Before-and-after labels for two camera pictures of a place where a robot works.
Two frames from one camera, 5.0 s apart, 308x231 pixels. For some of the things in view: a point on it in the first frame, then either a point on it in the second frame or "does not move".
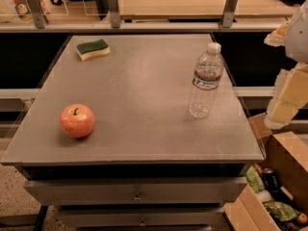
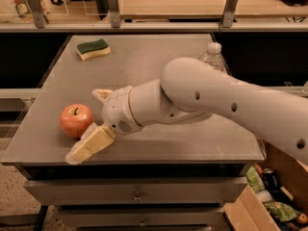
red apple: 77,120 does not move
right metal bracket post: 230,7 does not move
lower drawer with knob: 145,217 does not move
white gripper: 297,38 to 117,111
